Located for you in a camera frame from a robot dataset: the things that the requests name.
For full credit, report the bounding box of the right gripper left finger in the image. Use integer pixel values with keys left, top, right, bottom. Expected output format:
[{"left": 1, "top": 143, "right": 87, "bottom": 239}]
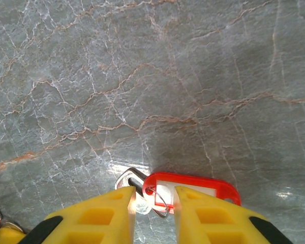
[{"left": 19, "top": 186, "right": 137, "bottom": 244}]

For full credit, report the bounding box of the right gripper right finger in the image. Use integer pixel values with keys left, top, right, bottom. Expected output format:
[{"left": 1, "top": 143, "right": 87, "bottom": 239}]
[{"left": 174, "top": 185, "right": 293, "bottom": 244}]

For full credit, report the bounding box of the red-tagged silver key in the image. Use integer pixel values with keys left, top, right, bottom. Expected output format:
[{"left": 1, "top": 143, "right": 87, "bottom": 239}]
[{"left": 115, "top": 167, "right": 242, "bottom": 219}]

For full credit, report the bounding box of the yellow key tag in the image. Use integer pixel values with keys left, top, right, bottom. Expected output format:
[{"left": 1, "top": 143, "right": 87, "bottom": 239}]
[{"left": 0, "top": 222, "right": 26, "bottom": 244}]

